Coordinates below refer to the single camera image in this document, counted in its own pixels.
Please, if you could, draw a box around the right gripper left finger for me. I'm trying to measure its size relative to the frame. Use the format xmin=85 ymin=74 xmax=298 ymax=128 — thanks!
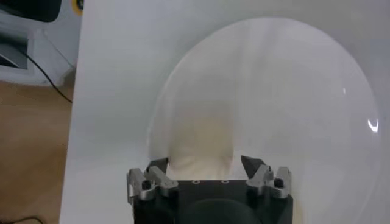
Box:
xmin=126 ymin=156 xmax=180 ymax=203

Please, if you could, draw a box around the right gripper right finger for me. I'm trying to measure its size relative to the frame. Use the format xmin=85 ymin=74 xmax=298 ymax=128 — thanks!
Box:
xmin=240 ymin=155 xmax=293 ymax=200

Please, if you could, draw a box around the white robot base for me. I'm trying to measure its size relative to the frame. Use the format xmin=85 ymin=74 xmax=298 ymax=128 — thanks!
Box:
xmin=0 ymin=0 xmax=83 ymax=88

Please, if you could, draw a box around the white round plate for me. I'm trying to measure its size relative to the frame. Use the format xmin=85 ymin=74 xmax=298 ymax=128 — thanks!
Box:
xmin=146 ymin=16 xmax=383 ymax=224

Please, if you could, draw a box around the black floor cable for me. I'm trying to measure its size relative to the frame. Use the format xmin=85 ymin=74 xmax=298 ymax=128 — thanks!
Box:
xmin=26 ymin=53 xmax=73 ymax=104

